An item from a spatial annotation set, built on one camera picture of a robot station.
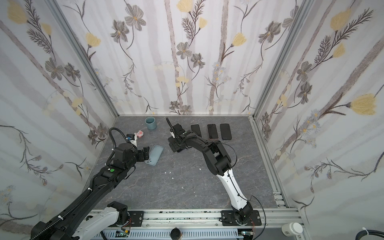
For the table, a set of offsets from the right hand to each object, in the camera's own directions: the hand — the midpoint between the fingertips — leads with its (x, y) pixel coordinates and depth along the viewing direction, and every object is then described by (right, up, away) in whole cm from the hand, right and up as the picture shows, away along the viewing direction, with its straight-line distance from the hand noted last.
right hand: (174, 139), depth 101 cm
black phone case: (+37, +5, +11) cm, 39 cm away
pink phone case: (+31, +4, +10) cm, 33 cm away
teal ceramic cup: (-18, +11, +7) cm, 22 cm away
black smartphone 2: (+38, +5, +10) cm, 39 cm away
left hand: (-16, -1, -20) cm, 26 cm away
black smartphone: (+14, +7, +11) cm, 20 cm away
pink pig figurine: (-26, +4, +5) cm, 26 cm away
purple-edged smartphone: (+28, +5, +11) cm, 30 cm away
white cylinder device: (+57, -37, -36) cm, 77 cm away
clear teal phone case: (-12, -10, -5) cm, 16 cm away
